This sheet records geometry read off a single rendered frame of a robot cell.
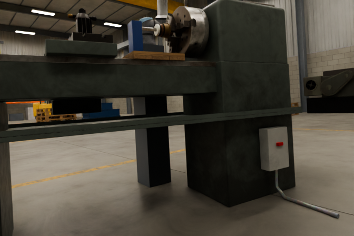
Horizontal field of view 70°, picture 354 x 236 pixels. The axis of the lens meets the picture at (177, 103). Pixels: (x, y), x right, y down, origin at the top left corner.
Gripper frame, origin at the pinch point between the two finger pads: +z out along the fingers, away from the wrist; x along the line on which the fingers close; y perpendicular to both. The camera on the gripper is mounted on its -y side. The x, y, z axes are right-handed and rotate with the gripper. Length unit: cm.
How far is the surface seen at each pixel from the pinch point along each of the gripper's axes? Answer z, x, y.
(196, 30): 23.0, -7.9, -7.1
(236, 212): 128, -22, -18
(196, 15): 13.4, -6.6, -8.5
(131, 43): 25.8, -23.4, 28.0
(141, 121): 75, -7, 35
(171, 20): 7.2, -23.3, -1.7
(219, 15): 16.5, 0.0, -20.5
